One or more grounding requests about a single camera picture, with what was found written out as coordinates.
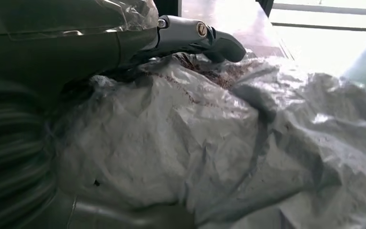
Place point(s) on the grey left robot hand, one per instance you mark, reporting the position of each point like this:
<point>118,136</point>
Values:
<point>60,47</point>

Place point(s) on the plain grey parcel bag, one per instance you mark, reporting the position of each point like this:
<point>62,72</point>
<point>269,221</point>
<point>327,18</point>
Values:
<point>202,142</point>

